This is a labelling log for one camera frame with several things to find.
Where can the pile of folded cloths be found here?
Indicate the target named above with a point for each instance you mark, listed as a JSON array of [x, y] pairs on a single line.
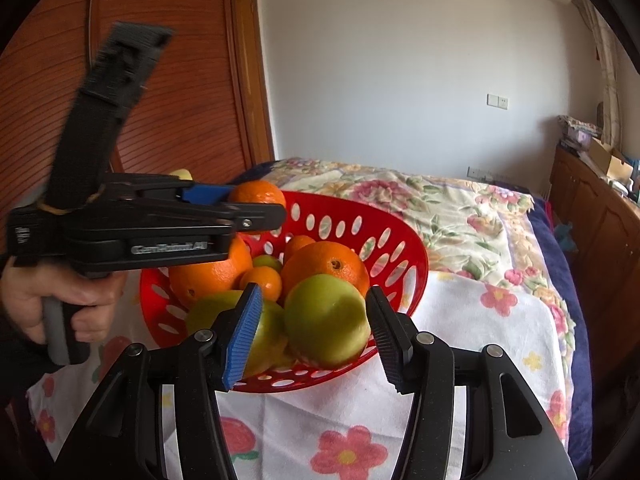
[[580, 130]]

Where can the small green citrus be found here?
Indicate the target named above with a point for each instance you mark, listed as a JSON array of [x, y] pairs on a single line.
[[266, 261]]

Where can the person's left forearm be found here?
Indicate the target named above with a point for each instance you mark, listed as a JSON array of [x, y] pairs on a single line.
[[20, 360]]

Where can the large orange with green stem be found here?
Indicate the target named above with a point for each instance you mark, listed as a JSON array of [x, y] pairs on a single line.
[[210, 280]]

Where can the white wall switch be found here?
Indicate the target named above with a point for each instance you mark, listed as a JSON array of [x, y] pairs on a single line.
[[498, 101]]

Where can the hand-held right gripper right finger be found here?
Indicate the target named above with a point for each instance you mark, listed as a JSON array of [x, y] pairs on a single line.
[[390, 345]]

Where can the floral quilt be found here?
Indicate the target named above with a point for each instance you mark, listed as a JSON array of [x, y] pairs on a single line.
[[450, 210]]

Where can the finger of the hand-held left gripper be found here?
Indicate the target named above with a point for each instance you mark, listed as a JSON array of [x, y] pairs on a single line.
[[250, 217], [205, 194]]

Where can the patterned beige curtain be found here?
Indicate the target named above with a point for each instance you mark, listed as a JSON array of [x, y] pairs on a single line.
[[607, 70]]

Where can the wooden wardrobe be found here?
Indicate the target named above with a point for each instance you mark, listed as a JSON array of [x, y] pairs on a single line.
[[190, 85]]

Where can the large yellow-green apple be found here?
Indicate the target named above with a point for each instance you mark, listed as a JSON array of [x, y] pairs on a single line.
[[327, 320]]

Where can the open cardboard box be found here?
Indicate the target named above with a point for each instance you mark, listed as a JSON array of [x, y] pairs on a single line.
[[607, 160]]

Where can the medium tangerine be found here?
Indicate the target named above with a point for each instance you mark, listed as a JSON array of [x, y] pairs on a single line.
[[257, 194]]

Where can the large navel orange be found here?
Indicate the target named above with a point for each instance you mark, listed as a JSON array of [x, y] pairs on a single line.
[[320, 265]]

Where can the dark blue blanket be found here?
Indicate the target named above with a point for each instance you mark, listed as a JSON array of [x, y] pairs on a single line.
[[575, 310]]

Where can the white wall socket strip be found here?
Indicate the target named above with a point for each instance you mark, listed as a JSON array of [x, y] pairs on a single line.
[[485, 173]]

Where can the person's left hand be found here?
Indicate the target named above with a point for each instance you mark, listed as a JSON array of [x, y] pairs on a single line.
[[25, 300]]

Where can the teal cloth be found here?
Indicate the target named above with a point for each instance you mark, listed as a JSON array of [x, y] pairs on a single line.
[[565, 235]]

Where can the small tangerine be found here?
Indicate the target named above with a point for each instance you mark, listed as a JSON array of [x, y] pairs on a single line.
[[262, 282]]

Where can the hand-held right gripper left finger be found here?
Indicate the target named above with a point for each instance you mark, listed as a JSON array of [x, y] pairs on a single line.
[[245, 335]]

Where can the wooden cabinet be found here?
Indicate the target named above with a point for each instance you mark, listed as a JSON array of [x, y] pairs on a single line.
[[605, 240]]

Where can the red plastic basket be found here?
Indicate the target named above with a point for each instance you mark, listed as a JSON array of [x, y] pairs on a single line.
[[420, 260]]

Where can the white flower-print cloth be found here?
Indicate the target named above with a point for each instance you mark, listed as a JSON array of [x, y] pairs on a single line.
[[450, 335]]

